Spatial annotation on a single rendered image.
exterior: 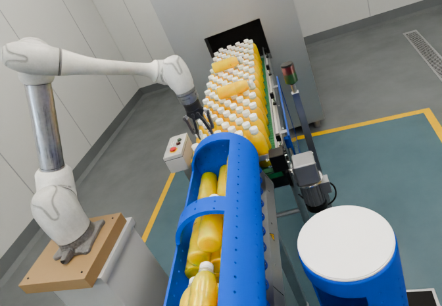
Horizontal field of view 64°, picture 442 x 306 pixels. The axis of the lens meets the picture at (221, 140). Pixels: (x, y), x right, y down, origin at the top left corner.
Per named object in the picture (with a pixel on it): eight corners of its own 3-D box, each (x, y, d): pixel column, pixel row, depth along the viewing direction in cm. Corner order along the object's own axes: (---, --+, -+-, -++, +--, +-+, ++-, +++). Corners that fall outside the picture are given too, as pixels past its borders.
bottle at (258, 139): (263, 168, 170) (250, 137, 161) (256, 162, 176) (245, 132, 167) (275, 161, 171) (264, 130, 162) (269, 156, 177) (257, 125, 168)
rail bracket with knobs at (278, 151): (271, 176, 164) (264, 159, 159) (270, 167, 170) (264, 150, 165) (292, 171, 161) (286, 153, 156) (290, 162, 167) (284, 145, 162)
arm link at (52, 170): (41, 224, 151) (40, 202, 169) (81, 215, 158) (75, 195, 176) (4, 38, 126) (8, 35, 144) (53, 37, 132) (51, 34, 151)
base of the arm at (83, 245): (48, 269, 142) (39, 260, 139) (73, 228, 160) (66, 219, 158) (85, 262, 137) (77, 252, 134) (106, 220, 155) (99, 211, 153)
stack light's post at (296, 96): (335, 239, 232) (291, 95, 180) (334, 234, 235) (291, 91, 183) (341, 237, 231) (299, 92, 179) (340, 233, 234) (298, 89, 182)
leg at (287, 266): (299, 311, 200) (267, 237, 170) (298, 302, 205) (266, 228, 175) (310, 310, 199) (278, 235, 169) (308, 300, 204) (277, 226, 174)
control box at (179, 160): (171, 174, 179) (162, 158, 174) (177, 152, 196) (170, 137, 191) (189, 168, 176) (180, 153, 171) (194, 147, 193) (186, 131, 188)
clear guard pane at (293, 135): (310, 204, 202) (288, 135, 179) (294, 133, 268) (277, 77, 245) (312, 204, 201) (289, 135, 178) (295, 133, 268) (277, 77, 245)
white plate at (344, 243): (308, 203, 121) (309, 205, 122) (286, 271, 102) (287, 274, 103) (397, 206, 106) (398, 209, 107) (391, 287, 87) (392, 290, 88)
